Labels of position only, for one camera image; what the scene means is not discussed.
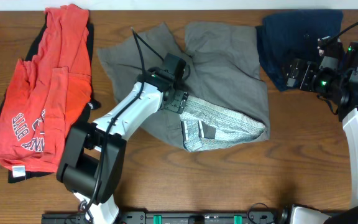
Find grey shorts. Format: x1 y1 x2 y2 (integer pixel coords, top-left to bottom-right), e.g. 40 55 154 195
98 22 270 152

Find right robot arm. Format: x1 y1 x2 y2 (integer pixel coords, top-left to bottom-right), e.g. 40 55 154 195
277 42 358 223

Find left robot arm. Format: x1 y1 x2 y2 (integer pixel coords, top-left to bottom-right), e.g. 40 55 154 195
42 54 188 223

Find folded navy blue garment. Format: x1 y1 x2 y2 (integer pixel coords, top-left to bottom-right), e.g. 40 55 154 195
256 9 343 91

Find red printed t-shirt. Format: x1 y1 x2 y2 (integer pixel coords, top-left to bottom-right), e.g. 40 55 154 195
0 4 92 172

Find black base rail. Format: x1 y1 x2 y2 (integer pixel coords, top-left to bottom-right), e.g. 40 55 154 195
41 211 290 224

